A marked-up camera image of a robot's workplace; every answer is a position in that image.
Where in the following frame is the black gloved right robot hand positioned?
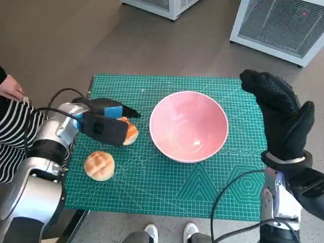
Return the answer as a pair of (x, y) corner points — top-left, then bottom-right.
(239, 69), (315, 161)

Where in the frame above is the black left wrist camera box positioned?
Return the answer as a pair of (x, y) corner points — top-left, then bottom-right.
(82, 113), (129, 146)

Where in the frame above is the pale round toy bun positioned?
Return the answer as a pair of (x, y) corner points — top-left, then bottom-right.
(84, 151), (116, 182)

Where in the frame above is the green cutting mat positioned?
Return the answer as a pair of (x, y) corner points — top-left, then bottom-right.
(64, 73), (269, 216)

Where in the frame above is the orange toasted toy bread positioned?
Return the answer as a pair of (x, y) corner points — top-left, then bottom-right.
(115, 116), (139, 146)

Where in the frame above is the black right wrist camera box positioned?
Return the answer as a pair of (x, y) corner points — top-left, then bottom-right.
(288, 167), (324, 223)

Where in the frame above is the pink bowl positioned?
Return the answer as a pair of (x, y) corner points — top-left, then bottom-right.
(149, 91), (230, 163)

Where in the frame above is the black cable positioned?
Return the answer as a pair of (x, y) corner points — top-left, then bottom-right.
(24, 88), (87, 155)
(216, 219), (302, 243)
(210, 169), (266, 243)

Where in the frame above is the white shoe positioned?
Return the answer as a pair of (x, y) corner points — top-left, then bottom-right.
(143, 223), (159, 243)
(183, 222), (199, 243)

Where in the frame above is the dark grey leg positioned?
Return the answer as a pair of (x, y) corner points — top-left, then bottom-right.
(188, 233), (214, 243)
(123, 230), (150, 243)

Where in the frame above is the person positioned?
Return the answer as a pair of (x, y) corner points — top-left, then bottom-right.
(0, 66), (50, 183)

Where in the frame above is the white glass-front cabinet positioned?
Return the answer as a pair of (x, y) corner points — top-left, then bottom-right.
(121, 0), (203, 21)

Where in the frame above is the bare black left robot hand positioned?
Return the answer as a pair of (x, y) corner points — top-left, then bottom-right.
(87, 97), (142, 119)

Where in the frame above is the person's hand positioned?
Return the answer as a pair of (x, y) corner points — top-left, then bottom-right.
(0, 74), (25, 101)

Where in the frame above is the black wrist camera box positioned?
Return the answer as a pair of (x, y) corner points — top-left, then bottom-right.
(82, 113), (129, 146)
(288, 167), (324, 223)

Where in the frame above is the white mesh-front cabinet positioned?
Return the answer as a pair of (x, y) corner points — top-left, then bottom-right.
(229, 0), (324, 68)

